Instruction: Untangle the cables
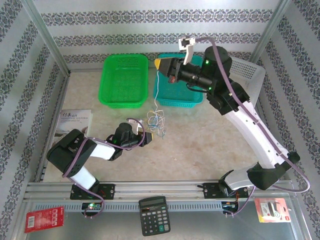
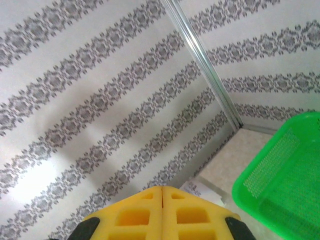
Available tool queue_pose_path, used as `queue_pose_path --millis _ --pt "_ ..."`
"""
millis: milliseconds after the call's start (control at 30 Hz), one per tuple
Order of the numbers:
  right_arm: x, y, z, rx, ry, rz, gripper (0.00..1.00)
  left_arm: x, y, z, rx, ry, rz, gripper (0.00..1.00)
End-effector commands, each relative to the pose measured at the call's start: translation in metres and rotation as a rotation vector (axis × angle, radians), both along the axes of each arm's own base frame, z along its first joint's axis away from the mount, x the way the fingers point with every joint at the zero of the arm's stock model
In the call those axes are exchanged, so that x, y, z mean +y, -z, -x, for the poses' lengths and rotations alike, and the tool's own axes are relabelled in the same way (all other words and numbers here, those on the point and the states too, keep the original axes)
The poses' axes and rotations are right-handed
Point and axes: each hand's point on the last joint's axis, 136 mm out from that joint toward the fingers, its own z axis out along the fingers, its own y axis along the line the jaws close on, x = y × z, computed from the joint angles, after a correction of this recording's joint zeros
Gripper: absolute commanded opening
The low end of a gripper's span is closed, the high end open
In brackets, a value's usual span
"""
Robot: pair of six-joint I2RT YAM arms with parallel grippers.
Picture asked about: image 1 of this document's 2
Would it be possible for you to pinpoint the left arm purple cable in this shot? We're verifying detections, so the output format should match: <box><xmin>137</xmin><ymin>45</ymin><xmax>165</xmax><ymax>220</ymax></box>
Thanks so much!
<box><xmin>61</xmin><ymin>117</ymin><xmax>146</xmax><ymax>220</ymax></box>

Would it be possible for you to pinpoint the red white USB stick package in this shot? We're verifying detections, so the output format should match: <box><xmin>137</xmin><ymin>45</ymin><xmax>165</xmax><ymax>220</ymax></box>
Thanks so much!
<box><xmin>254</xmin><ymin>197</ymin><xmax>292</xmax><ymax>223</ymax></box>

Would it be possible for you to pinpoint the teal plastic basket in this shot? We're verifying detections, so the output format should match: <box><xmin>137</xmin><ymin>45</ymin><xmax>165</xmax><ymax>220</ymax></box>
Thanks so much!
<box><xmin>152</xmin><ymin>53</ymin><xmax>204</xmax><ymax>109</ymax></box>

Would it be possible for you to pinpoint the red card package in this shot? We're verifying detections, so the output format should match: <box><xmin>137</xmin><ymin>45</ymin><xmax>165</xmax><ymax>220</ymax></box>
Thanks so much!
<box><xmin>24</xmin><ymin>206</ymin><xmax>65</xmax><ymax>234</ymax></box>

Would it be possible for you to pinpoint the white plastic basket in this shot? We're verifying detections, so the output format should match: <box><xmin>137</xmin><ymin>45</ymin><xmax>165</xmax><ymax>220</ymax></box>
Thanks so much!
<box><xmin>226</xmin><ymin>56</ymin><xmax>266</xmax><ymax>112</ymax></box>

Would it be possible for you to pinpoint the grey book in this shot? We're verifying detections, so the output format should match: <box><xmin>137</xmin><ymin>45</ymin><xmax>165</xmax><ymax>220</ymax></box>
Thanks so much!
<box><xmin>53</xmin><ymin>109</ymin><xmax>93</xmax><ymax>145</ymax></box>

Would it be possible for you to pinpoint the black calculator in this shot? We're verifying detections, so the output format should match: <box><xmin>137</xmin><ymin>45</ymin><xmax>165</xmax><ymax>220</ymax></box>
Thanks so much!
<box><xmin>138</xmin><ymin>195</ymin><xmax>171</xmax><ymax>237</ymax></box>

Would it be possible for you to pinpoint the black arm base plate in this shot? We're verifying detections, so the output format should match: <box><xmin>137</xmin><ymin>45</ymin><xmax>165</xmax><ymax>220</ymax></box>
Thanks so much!
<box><xmin>69</xmin><ymin>183</ymin><xmax>116</xmax><ymax>200</ymax></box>
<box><xmin>202</xmin><ymin>182</ymin><xmax>250</xmax><ymax>200</ymax></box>

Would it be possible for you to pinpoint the grey slotted cable duct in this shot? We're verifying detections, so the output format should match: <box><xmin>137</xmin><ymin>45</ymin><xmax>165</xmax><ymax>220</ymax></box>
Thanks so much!
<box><xmin>33</xmin><ymin>201</ymin><xmax>226</xmax><ymax>213</ymax></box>

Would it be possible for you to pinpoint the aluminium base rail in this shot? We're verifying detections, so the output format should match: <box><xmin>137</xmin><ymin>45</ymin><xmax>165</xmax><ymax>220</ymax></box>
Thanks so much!
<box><xmin>24</xmin><ymin>180</ymin><xmax>296</xmax><ymax>201</ymax></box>

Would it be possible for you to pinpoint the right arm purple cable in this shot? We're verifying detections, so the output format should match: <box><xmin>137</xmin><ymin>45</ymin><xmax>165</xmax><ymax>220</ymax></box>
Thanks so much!
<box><xmin>196</xmin><ymin>36</ymin><xmax>312</xmax><ymax>218</ymax></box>

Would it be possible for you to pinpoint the small circuit board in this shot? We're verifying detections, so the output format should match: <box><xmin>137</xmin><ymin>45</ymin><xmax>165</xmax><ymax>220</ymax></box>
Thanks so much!
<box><xmin>82</xmin><ymin>202</ymin><xmax>103</xmax><ymax>212</ymax></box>
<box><xmin>222</xmin><ymin>201</ymin><xmax>239</xmax><ymax>212</ymax></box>

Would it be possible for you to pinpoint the green plastic basket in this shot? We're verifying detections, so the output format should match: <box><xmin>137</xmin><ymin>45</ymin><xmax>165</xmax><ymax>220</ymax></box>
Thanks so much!
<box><xmin>98</xmin><ymin>53</ymin><xmax>150</xmax><ymax>110</ymax></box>

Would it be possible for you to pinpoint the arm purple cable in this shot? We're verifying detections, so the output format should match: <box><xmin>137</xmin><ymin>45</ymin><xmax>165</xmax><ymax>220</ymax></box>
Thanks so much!
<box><xmin>61</xmin><ymin>117</ymin><xmax>146</xmax><ymax>220</ymax></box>
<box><xmin>196</xmin><ymin>36</ymin><xmax>312</xmax><ymax>218</ymax></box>

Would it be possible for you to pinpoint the white thin cable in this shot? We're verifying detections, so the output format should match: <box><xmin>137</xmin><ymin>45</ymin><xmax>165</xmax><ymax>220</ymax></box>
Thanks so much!
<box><xmin>146</xmin><ymin>111</ymin><xmax>166</xmax><ymax>132</ymax></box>

